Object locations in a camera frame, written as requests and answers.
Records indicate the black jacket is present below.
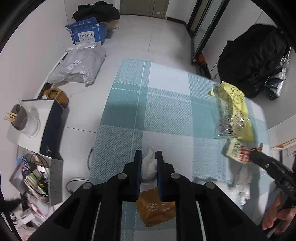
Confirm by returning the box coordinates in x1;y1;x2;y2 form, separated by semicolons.
217;24;291;99

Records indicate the yellow printed plastic bag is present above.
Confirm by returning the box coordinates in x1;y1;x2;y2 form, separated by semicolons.
221;138;245;163

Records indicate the grey-brown door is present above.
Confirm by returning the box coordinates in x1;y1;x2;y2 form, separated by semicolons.
121;0;167;18

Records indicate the golden sachet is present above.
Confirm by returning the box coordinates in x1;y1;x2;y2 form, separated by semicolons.
136;188;177;227

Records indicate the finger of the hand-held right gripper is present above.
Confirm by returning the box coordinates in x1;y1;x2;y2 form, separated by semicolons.
248;149;285;181

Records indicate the white tissue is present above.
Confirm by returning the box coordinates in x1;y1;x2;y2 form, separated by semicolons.
233;165;252;206
140;149;159;192

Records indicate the brown paper bag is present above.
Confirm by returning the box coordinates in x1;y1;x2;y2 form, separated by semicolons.
107;19;121;31

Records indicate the grey plastic mailer bag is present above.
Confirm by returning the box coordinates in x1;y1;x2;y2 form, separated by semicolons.
47;44;107;85

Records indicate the blue cardboard box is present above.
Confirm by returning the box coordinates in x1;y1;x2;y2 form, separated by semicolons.
66;17;107;46

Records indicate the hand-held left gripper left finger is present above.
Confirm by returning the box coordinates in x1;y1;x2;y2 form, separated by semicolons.
28;149;143;241

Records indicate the black bag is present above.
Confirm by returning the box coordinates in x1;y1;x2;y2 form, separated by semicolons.
73;1;121;23

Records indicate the black framed glass door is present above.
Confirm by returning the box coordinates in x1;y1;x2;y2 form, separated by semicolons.
186;0;230;65

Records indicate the white and navy box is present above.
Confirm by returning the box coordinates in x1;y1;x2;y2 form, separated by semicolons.
17;98;64;156

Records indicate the grey box of cables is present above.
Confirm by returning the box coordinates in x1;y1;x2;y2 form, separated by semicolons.
9;151;64;207

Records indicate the blue checked tablecloth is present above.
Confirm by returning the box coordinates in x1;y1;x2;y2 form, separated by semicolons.
88;59;270;232

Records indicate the grey cup with chopsticks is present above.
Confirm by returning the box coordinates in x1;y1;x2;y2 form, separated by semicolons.
4;104;41;138

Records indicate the white cabinet with gold trim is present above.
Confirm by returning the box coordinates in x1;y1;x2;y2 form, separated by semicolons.
268;97;296;150

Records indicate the person's right hand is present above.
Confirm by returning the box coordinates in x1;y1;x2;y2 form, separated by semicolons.
262;192;296;234

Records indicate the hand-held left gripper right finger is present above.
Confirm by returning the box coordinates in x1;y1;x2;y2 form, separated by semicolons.
155;151;270;241

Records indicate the notched white foam piece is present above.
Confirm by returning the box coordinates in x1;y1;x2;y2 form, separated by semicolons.
196;179;241;204

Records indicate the clear and yellow plastic bag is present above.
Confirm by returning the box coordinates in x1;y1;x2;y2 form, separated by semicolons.
210;81;255;142

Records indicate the silver folding umbrella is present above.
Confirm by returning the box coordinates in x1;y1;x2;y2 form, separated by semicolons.
263;45;292;100

